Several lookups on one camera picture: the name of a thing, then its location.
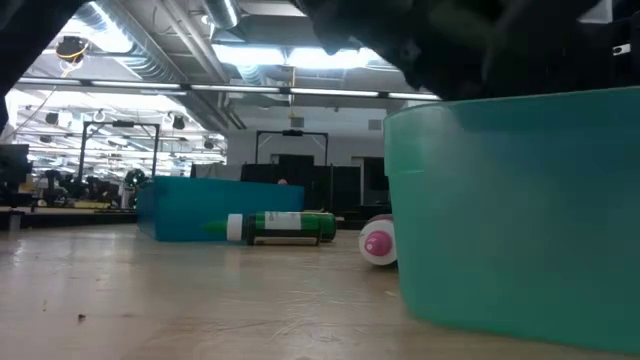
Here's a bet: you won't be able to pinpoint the green marker white label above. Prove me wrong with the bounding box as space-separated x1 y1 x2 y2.
201 210 324 247

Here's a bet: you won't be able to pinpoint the teal translucent plastic bin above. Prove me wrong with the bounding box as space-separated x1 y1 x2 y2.
383 85 640 355

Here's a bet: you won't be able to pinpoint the background workbench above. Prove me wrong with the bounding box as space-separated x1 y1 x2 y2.
0 206 139 231

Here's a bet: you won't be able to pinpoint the black ceiling cable reel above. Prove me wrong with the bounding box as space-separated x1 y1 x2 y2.
53 34 92 66

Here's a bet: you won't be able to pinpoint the long ceiling light bar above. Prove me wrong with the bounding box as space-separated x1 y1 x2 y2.
14 75 444 102

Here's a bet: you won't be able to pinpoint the black background monitor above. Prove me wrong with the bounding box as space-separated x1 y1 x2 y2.
0 143 32 209

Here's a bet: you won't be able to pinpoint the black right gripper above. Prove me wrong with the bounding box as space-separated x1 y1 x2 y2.
299 0 504 102

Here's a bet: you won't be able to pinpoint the dark blue plastic bin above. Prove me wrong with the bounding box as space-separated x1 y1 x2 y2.
136 175 306 243

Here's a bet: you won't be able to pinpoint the black background partition panels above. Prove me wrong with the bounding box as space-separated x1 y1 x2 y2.
239 153 391 211

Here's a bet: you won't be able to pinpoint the black background gantry frame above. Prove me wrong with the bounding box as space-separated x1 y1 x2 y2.
77 119 161 182

